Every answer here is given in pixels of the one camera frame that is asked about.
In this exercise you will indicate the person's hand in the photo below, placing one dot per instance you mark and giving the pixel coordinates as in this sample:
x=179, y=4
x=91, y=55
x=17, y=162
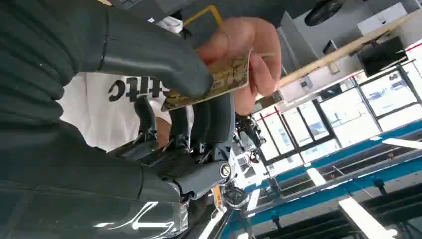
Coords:
x=263, y=59

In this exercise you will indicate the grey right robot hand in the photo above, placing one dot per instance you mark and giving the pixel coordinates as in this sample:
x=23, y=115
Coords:
x=155, y=56

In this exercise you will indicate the black round fan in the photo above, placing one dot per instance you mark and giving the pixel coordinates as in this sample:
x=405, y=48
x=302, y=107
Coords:
x=324, y=11

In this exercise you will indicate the pale wooden beam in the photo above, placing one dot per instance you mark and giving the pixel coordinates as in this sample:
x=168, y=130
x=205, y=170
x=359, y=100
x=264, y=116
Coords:
x=343, y=51

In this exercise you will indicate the person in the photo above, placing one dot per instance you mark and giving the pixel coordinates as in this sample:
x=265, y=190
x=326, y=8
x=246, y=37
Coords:
x=92, y=112

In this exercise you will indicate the black monitor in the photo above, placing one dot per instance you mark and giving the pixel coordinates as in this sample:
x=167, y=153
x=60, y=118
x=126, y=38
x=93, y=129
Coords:
x=382, y=54

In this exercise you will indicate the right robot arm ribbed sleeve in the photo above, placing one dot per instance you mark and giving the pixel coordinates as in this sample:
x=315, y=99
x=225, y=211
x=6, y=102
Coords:
x=29, y=59

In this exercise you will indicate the white box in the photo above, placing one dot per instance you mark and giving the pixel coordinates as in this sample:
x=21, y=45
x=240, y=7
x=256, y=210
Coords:
x=382, y=18

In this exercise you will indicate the white ceiling light panel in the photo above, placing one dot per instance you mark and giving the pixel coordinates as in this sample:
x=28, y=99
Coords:
x=404, y=143
x=362, y=219
x=316, y=176

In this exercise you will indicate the blue steel beam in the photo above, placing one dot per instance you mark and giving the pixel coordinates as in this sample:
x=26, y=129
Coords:
x=329, y=193
x=362, y=146

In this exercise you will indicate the yellow metal frame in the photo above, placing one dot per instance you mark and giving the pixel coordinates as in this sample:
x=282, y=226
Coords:
x=216, y=13

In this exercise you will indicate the black window frame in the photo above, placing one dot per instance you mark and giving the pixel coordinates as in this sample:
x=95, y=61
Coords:
x=324, y=120

